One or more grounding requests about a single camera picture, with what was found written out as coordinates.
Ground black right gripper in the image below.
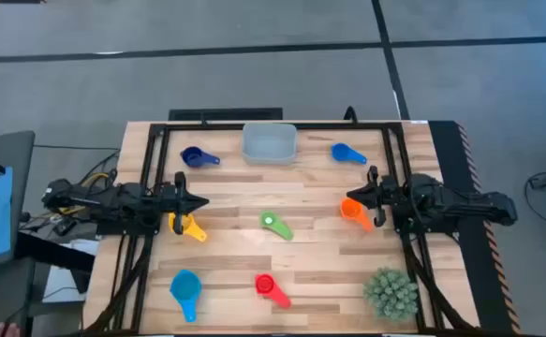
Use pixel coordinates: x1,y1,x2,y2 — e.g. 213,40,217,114
346,165,396,227

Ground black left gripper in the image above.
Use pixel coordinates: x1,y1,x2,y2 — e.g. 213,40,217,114
159,170,211,236

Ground orange measuring cup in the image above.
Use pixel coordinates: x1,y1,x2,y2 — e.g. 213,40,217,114
339,197,376,233

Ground yellow measuring cup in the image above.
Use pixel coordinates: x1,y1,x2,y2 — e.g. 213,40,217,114
168,212,209,243

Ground navy measuring cup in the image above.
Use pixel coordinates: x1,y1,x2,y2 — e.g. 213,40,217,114
180,146,221,169

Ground small blue measuring cup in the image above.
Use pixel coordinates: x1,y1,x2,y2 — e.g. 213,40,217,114
331,142,368,166

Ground large light blue measuring cup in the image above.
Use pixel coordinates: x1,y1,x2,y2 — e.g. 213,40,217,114
169,269,203,324

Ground green measuring cup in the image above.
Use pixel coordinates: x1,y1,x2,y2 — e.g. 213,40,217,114
259,210,295,242

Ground red measuring cup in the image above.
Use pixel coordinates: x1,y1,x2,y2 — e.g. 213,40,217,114
254,272,293,310

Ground grey plastic basket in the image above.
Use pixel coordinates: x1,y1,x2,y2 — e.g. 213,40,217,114
241,122,299,167

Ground black floor grate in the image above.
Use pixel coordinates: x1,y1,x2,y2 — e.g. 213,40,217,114
168,107,284,122

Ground black hazard-striped mat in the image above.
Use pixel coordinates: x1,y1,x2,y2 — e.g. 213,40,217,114
427,120,522,336

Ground green artificial succulent plant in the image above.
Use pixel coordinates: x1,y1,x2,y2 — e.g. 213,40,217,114
362,266,420,324

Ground black power adapter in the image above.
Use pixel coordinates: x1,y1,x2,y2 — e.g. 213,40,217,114
52,218,78,237

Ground white sheet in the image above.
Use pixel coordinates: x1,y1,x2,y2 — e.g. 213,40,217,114
41,238,99,304

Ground grey side desk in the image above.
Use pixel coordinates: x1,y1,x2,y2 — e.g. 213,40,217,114
0,130,37,271

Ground black metal table frame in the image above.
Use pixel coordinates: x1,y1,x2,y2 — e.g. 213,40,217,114
82,121,480,336

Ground yellow cable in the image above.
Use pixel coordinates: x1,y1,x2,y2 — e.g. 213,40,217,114
59,171,111,215

